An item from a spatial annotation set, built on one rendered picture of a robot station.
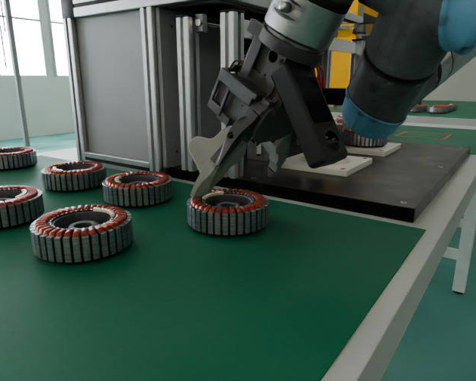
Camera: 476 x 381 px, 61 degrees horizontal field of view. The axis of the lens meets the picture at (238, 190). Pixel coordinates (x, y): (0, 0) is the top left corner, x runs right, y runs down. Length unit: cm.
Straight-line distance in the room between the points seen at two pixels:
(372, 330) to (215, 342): 13
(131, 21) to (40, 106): 687
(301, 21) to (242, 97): 10
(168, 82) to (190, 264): 46
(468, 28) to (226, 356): 31
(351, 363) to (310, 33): 30
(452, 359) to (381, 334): 134
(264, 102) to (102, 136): 59
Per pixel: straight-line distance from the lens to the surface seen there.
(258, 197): 55
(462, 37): 39
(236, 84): 47
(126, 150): 91
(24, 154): 101
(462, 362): 170
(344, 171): 76
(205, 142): 48
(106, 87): 94
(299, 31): 42
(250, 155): 90
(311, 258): 46
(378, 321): 37
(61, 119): 790
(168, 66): 82
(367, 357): 33
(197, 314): 36
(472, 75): 613
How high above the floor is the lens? 94
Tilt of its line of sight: 16 degrees down
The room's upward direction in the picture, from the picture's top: straight up
